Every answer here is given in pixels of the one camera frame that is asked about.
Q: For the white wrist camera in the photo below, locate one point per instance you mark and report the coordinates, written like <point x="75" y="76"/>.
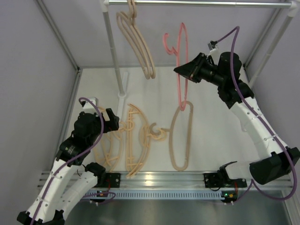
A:
<point x="87" y="107"/>
<point x="213" y="48"/>

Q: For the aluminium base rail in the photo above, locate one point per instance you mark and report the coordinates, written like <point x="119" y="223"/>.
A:
<point x="170" y="180"/>

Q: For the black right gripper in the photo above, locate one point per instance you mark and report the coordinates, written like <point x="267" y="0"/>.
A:
<point x="192" y="70"/>

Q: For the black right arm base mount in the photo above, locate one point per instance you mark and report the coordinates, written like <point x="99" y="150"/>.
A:
<point x="217" y="180"/>

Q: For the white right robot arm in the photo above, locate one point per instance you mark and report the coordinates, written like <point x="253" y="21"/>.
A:
<point x="239" y="98"/>

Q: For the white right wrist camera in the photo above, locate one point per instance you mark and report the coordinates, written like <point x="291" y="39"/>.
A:
<point x="213" y="48"/>

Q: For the pink plastic hanger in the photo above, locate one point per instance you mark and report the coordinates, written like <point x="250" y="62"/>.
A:
<point x="176" y="52"/>

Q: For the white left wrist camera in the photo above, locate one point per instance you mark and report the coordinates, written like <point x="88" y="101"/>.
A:
<point x="87" y="107"/>

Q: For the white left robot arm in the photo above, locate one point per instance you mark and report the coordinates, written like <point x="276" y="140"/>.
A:
<point x="55" y="201"/>

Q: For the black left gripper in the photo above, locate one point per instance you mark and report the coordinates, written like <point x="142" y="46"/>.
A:
<point x="112" y="124"/>

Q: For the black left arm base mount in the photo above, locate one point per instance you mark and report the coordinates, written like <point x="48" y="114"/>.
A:
<point x="112" y="179"/>

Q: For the white slotted cable duct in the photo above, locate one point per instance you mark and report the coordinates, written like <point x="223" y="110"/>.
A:
<point x="161" y="194"/>

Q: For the white clothes rack frame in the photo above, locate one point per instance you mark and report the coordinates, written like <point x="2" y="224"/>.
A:
<point x="153" y="84"/>

